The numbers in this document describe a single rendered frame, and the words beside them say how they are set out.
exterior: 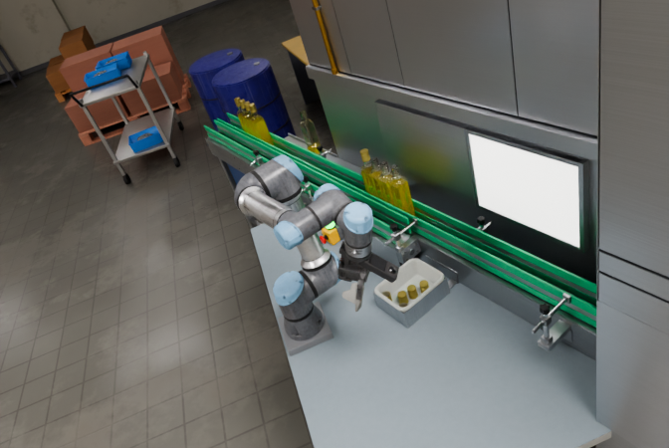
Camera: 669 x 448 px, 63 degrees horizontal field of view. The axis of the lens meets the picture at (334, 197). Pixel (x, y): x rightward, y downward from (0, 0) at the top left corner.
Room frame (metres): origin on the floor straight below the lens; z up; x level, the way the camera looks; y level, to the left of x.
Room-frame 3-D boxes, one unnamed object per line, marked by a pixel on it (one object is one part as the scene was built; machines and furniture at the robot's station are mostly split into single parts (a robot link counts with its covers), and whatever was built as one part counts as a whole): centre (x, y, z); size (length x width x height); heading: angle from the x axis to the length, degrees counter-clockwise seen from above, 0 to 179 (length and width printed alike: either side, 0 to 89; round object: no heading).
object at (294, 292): (1.46, 0.25, 0.95); 0.13 x 0.12 x 0.14; 114
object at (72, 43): (8.69, 3.15, 0.35); 1.14 x 0.81 x 0.70; 6
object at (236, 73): (4.73, 0.53, 0.40); 1.08 x 0.66 x 0.80; 10
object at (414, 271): (1.44, -0.16, 0.80); 0.22 x 0.17 x 0.09; 117
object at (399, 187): (1.75, -0.26, 0.99); 0.06 x 0.06 x 0.21; 26
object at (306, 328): (1.46, 0.26, 0.83); 0.15 x 0.15 x 0.10
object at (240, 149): (2.39, 0.22, 0.93); 1.75 x 0.01 x 0.08; 27
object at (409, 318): (1.45, -0.18, 0.79); 0.27 x 0.17 x 0.08; 117
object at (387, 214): (2.42, 0.16, 0.93); 1.75 x 0.01 x 0.08; 27
